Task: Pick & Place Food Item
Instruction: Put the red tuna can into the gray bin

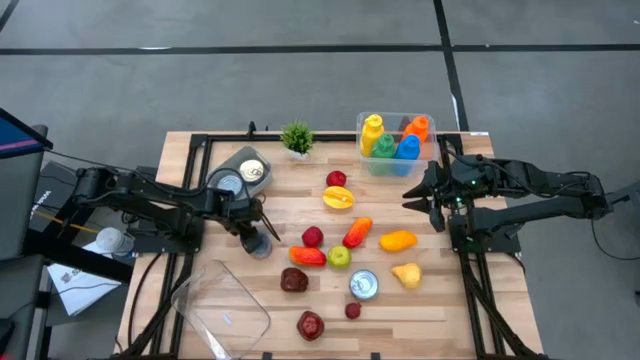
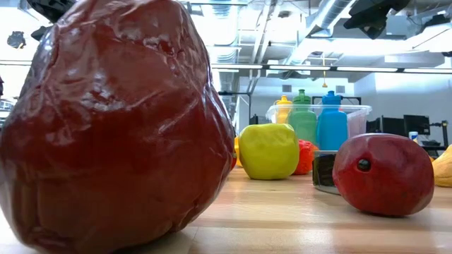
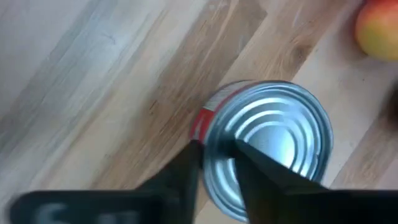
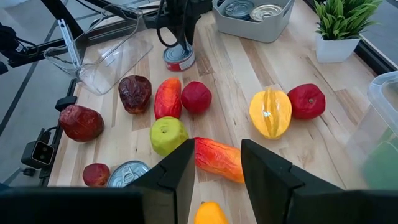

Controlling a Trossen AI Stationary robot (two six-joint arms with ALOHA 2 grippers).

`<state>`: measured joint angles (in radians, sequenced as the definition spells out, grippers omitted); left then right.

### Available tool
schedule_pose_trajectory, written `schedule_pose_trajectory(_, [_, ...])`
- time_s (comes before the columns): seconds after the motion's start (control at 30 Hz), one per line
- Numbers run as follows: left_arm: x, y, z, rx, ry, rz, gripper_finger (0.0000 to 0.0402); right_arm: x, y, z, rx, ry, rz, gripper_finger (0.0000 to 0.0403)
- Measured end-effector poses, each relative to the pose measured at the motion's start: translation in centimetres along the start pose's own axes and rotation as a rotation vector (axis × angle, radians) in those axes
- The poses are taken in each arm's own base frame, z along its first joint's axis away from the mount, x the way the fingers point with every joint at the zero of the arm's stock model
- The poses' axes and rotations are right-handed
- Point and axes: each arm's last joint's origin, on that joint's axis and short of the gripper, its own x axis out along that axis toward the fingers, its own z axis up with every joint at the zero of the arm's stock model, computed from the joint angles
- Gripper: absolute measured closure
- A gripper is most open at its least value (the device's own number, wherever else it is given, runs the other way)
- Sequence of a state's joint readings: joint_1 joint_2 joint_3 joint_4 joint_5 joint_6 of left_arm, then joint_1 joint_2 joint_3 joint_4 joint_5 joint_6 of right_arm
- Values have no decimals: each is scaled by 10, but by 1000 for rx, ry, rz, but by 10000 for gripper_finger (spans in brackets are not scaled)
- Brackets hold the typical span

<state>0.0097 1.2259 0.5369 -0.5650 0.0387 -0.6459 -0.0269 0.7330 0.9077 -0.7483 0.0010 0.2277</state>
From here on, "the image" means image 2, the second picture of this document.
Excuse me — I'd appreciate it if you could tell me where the blue squeeze bottle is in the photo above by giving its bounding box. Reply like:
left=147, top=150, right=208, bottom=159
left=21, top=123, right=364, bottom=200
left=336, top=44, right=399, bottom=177
left=316, top=90, right=349, bottom=152

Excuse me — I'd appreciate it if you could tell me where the silver tin can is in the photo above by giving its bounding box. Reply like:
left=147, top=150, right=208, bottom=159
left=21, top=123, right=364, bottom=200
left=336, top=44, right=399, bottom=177
left=311, top=150, right=343, bottom=195

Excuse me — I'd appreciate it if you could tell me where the small red pomegranate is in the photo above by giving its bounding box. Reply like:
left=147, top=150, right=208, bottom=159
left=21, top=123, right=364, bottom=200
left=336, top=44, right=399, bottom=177
left=331, top=133, right=435, bottom=217

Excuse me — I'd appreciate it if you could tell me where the black ceiling mounted device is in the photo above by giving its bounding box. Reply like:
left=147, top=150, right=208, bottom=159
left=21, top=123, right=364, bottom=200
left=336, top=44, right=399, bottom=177
left=6, top=30, right=28, bottom=49

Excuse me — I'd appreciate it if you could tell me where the linear ceiling light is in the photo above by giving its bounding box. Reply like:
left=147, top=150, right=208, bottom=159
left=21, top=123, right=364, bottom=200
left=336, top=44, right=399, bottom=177
left=210, top=64, right=452, bottom=74

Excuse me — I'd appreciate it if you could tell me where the dark red crinkled fruit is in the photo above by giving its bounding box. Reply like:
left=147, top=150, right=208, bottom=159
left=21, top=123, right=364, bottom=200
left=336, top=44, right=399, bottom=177
left=0, top=0, right=237, bottom=254

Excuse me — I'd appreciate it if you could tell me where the clear rectangular plastic bin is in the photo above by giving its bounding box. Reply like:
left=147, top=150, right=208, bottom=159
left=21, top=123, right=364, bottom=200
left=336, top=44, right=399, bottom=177
left=265, top=104, right=373, bottom=153

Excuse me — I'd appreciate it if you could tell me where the green squeeze bottle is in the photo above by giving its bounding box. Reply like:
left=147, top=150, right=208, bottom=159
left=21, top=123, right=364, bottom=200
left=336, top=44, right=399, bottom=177
left=287, top=89, right=318, bottom=145

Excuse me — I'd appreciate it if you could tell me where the yellow pear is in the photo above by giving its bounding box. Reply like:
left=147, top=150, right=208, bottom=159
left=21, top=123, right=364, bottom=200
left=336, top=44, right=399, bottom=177
left=431, top=144, right=452, bottom=188

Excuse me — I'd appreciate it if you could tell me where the yellow squeeze bottle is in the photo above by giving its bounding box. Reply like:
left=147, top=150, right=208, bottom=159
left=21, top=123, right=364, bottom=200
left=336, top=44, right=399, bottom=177
left=274, top=95, right=293, bottom=125

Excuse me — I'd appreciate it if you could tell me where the silver ceiling duct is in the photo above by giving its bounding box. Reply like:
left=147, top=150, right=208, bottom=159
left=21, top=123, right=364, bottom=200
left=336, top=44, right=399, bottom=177
left=285, top=0, right=357, bottom=40

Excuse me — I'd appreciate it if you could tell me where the green apple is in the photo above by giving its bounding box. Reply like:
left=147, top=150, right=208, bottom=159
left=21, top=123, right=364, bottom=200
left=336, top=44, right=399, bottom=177
left=238, top=123, right=300, bottom=181

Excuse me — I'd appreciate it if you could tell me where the yellow orange fruit half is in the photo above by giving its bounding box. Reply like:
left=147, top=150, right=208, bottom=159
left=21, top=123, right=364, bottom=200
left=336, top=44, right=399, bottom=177
left=233, top=136, right=244, bottom=167

